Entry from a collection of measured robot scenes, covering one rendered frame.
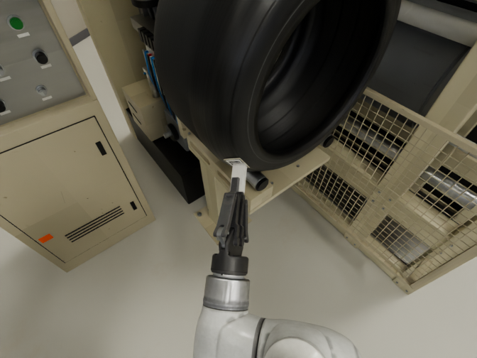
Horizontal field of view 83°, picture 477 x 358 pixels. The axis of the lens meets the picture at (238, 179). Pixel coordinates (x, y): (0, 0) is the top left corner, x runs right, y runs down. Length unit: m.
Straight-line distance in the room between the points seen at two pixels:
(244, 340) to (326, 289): 1.14
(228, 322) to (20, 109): 0.97
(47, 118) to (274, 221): 1.27
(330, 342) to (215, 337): 0.19
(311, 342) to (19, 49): 1.07
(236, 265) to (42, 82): 0.90
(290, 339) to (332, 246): 1.29
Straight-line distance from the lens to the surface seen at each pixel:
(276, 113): 0.95
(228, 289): 0.53
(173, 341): 1.54
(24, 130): 1.17
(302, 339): 0.49
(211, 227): 1.69
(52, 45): 1.12
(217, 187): 1.32
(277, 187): 0.87
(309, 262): 1.66
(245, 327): 0.54
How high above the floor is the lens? 1.50
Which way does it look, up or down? 52 degrees down
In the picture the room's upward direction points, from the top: straight up
